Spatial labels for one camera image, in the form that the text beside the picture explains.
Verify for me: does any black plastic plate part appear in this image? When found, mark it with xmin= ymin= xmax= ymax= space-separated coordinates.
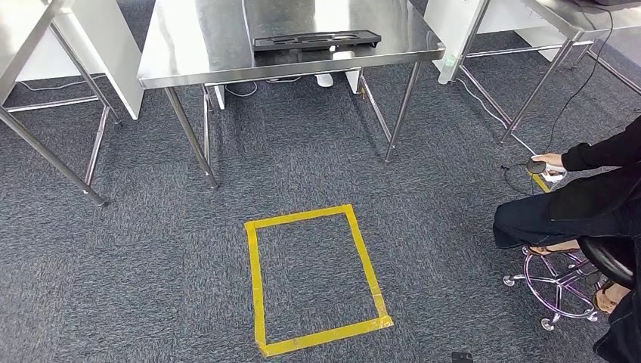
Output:
xmin=252 ymin=29 xmax=382 ymax=53

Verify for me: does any stainless steel workbench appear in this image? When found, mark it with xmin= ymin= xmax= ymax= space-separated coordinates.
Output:
xmin=138 ymin=0 xmax=447 ymax=191

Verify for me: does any yellow floor tape square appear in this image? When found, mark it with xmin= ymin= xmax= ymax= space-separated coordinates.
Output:
xmin=244 ymin=204 xmax=395 ymax=358
xmin=527 ymin=172 xmax=552 ymax=194

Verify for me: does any clear bottle green cap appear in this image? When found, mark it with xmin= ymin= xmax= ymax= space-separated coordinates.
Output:
xmin=438 ymin=54 xmax=459 ymax=85

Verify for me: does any white power strip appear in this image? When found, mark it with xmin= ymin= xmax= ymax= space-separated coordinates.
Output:
xmin=540 ymin=164 xmax=568 ymax=184

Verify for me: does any person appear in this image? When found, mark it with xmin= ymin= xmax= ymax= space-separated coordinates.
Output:
xmin=493 ymin=115 xmax=641 ymax=363

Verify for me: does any black stool with chrome base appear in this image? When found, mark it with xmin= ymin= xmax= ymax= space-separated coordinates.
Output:
xmin=503 ymin=236 xmax=637 ymax=332

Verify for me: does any black bag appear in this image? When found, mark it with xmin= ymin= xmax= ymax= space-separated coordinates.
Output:
xmin=571 ymin=0 xmax=641 ymax=8

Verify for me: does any white floor cable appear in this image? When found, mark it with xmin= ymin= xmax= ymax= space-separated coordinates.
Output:
xmin=224 ymin=75 xmax=302 ymax=98

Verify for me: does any white power cable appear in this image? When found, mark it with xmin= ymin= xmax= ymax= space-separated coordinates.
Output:
xmin=454 ymin=77 xmax=540 ymax=157

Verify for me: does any stainless steel table frame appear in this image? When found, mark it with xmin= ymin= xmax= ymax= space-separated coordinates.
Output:
xmin=451 ymin=0 xmax=641 ymax=144

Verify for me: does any black floor cable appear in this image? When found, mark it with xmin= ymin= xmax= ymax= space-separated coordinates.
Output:
xmin=500 ymin=8 xmax=615 ymax=197

